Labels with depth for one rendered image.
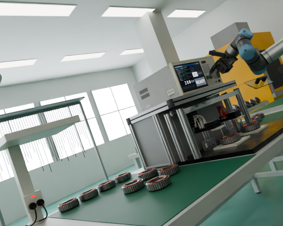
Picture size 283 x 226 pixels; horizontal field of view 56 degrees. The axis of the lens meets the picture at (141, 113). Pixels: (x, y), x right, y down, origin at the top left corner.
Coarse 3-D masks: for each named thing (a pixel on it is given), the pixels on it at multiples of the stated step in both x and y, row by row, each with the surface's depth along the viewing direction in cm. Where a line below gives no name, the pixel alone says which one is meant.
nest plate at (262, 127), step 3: (261, 126) 160; (264, 126) 157; (258, 129) 154; (261, 129) 155; (246, 132) 159; (249, 132) 155; (252, 132) 154; (255, 132) 152; (240, 135) 160; (243, 135) 158
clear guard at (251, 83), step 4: (252, 80) 158; (260, 80) 160; (268, 80) 163; (240, 84) 153; (248, 84) 150; (252, 84) 151; (256, 84) 153; (260, 84) 154; (264, 84) 155; (232, 88) 173; (256, 88) 147; (220, 92) 164; (208, 96) 171
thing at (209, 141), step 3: (210, 138) 158; (213, 138) 157; (204, 141) 155; (207, 141) 153; (210, 141) 154; (213, 141) 156; (204, 144) 155; (207, 144) 154; (210, 144) 154; (213, 144) 155; (216, 144) 157; (204, 147) 155; (210, 147) 153; (213, 147) 155; (204, 150) 156
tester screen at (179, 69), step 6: (180, 66) 157; (186, 66) 161; (192, 66) 165; (198, 66) 168; (180, 72) 156; (186, 72) 160; (192, 72) 163; (180, 78) 154; (186, 78) 158; (192, 78) 161; (186, 90) 155
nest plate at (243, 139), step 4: (244, 136) 147; (248, 136) 144; (240, 140) 140; (244, 140) 141; (220, 144) 150; (228, 144) 141; (232, 144) 137; (236, 144) 136; (216, 148) 145; (220, 148) 143
